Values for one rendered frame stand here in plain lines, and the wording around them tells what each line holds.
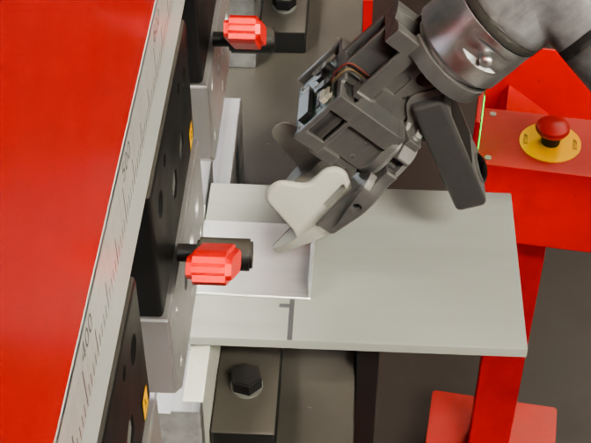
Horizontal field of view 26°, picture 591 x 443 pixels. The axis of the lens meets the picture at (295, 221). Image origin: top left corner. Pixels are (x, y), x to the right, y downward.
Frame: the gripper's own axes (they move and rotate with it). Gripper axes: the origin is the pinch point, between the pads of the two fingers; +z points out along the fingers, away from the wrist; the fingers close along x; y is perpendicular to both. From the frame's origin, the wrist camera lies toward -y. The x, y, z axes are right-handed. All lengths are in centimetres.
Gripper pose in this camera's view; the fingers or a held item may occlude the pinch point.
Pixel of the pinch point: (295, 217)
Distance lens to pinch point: 102.4
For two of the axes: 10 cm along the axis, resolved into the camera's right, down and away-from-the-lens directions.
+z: -6.4, 5.3, 5.5
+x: -0.5, 6.9, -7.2
